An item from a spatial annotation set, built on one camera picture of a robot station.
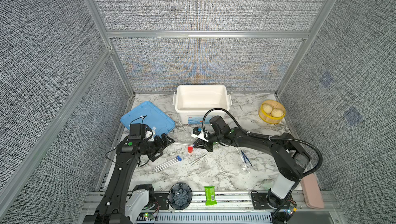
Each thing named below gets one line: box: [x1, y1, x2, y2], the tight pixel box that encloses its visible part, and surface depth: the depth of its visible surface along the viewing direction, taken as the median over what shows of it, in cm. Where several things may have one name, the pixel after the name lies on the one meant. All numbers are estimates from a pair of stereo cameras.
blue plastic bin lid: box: [120, 101, 176, 138], surface depth 108 cm
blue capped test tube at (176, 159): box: [152, 155, 183, 172], surface depth 87 cm
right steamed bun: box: [271, 108, 285, 118], surface depth 102 cm
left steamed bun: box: [262, 103, 273, 114], surface depth 105 cm
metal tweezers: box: [188, 153, 207, 167], surface depth 89 cm
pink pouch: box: [300, 173, 325, 210], surface depth 75 cm
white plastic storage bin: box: [172, 84, 233, 125], surface depth 104 cm
